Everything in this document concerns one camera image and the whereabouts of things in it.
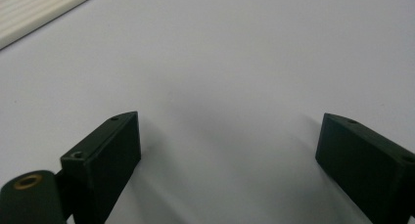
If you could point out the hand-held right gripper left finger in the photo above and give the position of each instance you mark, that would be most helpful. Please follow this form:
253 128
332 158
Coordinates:
107 152

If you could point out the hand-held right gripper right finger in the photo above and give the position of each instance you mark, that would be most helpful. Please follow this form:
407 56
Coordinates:
365 158

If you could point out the row of white chopsticks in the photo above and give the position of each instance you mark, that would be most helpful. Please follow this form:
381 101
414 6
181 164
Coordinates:
32 12

